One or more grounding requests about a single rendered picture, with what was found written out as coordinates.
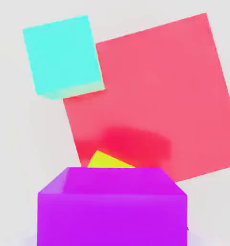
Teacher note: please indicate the large red box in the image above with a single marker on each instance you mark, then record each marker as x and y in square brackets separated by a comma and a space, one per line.
[160, 92]

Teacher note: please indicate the small cyan cube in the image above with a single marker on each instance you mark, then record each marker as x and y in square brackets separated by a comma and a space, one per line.
[62, 55]

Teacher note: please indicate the small yellow cube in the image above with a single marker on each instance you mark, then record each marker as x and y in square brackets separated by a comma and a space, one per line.
[105, 161]

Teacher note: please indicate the small purple cube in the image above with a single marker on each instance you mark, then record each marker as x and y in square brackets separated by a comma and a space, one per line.
[111, 211]

